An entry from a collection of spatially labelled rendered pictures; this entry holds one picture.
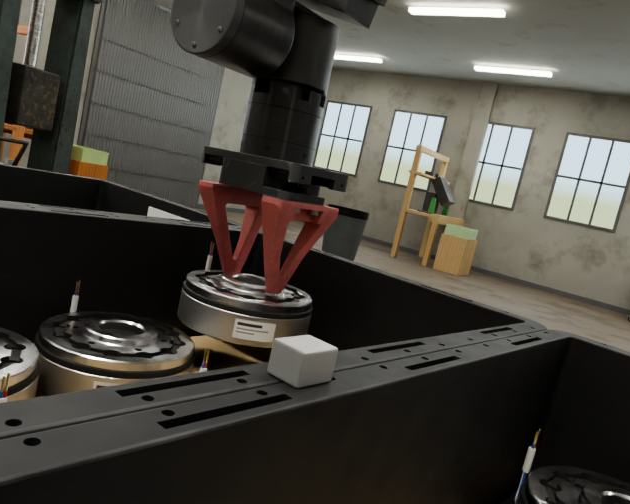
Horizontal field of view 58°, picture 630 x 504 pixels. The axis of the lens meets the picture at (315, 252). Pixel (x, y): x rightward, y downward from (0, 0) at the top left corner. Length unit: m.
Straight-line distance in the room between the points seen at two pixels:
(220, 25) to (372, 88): 11.99
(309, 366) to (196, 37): 0.25
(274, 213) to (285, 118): 0.07
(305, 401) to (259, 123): 0.28
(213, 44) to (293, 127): 0.09
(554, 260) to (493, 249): 1.06
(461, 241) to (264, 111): 8.98
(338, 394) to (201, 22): 0.26
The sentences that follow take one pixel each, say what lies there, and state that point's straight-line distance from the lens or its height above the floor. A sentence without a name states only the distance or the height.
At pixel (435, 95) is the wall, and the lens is 11.68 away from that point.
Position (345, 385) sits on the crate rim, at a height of 0.93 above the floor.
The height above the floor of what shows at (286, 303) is 0.90.
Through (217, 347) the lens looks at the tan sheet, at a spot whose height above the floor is 0.83.
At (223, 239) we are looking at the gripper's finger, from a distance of 0.46.
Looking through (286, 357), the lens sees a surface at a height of 0.94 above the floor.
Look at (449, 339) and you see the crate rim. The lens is 0.30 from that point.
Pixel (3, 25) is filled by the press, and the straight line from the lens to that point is 4.34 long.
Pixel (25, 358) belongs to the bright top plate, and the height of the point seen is 0.86.
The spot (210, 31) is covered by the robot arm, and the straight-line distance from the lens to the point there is 0.38.
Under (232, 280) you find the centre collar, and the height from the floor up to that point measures 0.90.
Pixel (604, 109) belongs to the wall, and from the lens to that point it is 10.78.
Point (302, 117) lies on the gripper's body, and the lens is 0.42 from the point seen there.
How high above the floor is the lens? 0.99
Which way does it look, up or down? 7 degrees down
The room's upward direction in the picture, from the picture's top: 13 degrees clockwise
